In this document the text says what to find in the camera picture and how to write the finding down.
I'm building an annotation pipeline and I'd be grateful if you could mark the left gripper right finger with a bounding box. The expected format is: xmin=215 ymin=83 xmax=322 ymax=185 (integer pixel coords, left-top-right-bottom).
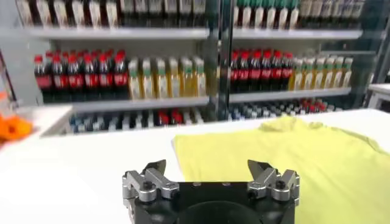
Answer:
xmin=246 ymin=159 xmax=301 ymax=203

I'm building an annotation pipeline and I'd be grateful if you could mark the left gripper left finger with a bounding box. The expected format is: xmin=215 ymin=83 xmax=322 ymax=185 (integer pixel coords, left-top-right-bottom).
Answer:
xmin=121 ymin=159 xmax=180 ymax=209

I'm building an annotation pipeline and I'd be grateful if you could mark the yellow-green t-shirt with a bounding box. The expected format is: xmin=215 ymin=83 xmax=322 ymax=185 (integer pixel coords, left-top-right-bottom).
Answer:
xmin=172 ymin=116 xmax=390 ymax=224

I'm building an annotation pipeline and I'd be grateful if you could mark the drinks shelf unit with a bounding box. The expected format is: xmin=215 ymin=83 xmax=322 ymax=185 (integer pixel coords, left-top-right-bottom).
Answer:
xmin=222 ymin=0 xmax=390 ymax=121
xmin=0 ymin=0 xmax=226 ymax=135

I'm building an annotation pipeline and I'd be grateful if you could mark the yellow tea bottle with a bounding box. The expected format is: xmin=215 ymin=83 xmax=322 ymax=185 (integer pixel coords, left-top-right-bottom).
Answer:
xmin=154 ymin=57 xmax=168 ymax=99
xmin=312 ymin=57 xmax=326 ymax=90
xmin=288 ymin=58 xmax=305 ymax=91
xmin=180 ymin=57 xmax=194 ymax=98
xmin=341 ymin=57 xmax=354 ymax=88
xmin=332 ymin=56 xmax=345 ymax=89
xmin=193 ymin=57 xmax=207 ymax=97
xmin=322 ymin=56 xmax=336 ymax=89
xmin=167 ymin=57 xmax=181 ymax=99
xmin=127 ymin=58 xmax=141 ymax=100
xmin=140 ymin=58 xmax=155 ymax=100
xmin=301 ymin=57 xmax=316 ymax=91

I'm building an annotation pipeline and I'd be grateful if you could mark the white side table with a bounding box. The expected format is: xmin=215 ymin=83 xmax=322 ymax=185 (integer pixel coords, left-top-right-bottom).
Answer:
xmin=367 ymin=82 xmax=390 ymax=110
xmin=0 ymin=105 xmax=74 ymax=147

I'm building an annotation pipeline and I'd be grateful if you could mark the crumpled orange cloth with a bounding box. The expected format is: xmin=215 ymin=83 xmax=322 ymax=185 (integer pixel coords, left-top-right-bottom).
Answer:
xmin=0 ymin=114 xmax=34 ymax=143

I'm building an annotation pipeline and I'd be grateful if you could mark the white-cap blue-label bottle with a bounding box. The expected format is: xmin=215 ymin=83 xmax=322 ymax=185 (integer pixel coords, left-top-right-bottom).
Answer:
xmin=193 ymin=0 xmax=207 ymax=27
xmin=163 ymin=0 xmax=178 ymax=27
xmin=149 ymin=0 xmax=164 ymax=27
xmin=178 ymin=0 xmax=193 ymax=27
xmin=133 ymin=0 xmax=149 ymax=27
xmin=119 ymin=0 xmax=134 ymax=27

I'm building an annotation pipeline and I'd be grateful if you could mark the white-cap dark drink bottle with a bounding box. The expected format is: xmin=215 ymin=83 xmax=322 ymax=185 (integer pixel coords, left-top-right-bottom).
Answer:
xmin=321 ymin=0 xmax=334 ymax=29
xmin=342 ymin=0 xmax=354 ymax=29
xmin=310 ymin=0 xmax=324 ymax=29
xmin=352 ymin=0 xmax=366 ymax=29
xmin=300 ymin=0 xmax=313 ymax=29
xmin=331 ymin=0 xmax=344 ymax=29

